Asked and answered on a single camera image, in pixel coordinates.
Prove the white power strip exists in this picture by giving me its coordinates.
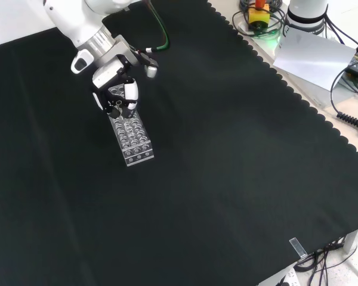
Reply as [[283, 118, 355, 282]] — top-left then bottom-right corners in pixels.
[[273, 267, 298, 286]]

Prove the pale paper board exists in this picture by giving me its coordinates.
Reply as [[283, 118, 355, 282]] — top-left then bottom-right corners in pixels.
[[272, 27, 356, 91]]

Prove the black cable bundle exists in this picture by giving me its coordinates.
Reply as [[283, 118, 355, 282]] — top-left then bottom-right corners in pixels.
[[294, 226, 358, 286]]

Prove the black bench cloth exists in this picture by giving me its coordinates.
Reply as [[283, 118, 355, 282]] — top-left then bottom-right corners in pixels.
[[0, 0, 358, 286]]

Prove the clear glass test tube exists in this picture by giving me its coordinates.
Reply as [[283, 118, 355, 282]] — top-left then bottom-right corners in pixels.
[[116, 100, 131, 125]]

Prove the black coiled cable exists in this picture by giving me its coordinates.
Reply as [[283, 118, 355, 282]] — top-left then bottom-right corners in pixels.
[[329, 66, 358, 138]]

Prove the yellow stop button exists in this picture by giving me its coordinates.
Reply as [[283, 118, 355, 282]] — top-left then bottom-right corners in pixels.
[[248, 0, 270, 31]]

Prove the clear tape strip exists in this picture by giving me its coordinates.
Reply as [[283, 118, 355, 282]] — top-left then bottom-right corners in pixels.
[[289, 237, 308, 259]]

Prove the black stop button cable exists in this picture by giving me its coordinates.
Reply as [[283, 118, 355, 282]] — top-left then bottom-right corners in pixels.
[[232, 0, 288, 39]]

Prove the white bench leg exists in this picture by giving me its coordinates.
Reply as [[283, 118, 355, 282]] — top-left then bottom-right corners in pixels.
[[342, 228, 358, 254]]

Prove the clear plastic test tube rack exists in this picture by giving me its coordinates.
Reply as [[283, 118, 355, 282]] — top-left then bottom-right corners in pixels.
[[107, 83, 155, 167]]

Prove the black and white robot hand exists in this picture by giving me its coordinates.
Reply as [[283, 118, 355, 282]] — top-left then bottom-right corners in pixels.
[[91, 54, 140, 117]]

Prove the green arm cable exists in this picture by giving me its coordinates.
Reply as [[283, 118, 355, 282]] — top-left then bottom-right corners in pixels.
[[144, 0, 171, 55]]

